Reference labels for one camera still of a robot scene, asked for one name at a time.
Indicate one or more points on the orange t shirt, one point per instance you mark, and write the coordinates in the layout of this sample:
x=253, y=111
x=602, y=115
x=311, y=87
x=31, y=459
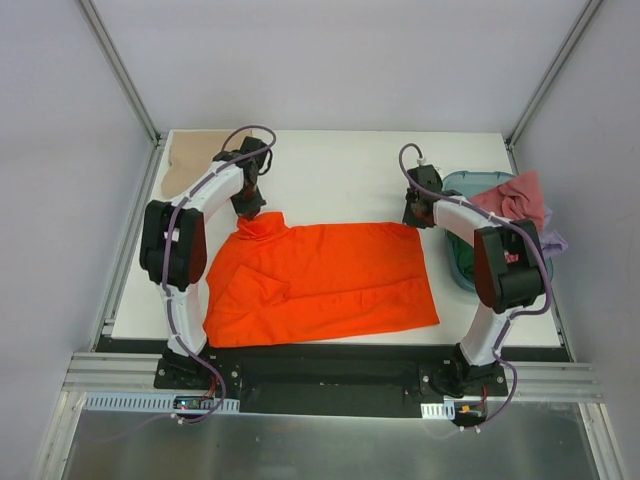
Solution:
x=274, y=284

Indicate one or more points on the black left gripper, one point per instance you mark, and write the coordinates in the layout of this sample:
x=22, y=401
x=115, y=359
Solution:
x=248, y=203

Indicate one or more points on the right white cable duct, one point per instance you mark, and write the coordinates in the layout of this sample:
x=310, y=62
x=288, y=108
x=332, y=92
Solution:
x=438, y=411

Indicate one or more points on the teal plastic basket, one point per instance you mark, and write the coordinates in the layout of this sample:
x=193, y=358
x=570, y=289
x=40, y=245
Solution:
x=470, y=184

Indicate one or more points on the lavender t shirt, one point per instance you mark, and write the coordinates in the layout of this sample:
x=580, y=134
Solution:
x=552, y=243

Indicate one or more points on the green t shirt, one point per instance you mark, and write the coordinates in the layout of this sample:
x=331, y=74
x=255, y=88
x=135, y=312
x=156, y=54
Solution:
x=463, y=255

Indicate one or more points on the folded beige t shirt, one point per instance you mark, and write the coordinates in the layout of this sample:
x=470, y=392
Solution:
x=190, y=155

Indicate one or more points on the pink t shirt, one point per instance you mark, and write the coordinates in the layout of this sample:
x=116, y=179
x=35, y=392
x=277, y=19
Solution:
x=519, y=198

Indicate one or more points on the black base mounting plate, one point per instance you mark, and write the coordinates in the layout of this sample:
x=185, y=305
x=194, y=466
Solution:
x=325, y=379

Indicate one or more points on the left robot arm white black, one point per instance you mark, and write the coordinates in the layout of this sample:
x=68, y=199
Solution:
x=173, y=251

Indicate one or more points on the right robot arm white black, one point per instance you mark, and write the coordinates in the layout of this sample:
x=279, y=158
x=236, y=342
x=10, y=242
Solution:
x=509, y=274

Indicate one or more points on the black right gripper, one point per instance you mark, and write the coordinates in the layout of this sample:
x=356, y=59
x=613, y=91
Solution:
x=417, y=214

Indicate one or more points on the left aluminium frame post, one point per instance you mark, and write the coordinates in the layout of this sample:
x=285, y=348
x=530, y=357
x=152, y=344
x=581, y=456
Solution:
x=109, y=50

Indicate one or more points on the front aluminium frame rail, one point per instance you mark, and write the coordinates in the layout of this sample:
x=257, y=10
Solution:
x=563, y=382

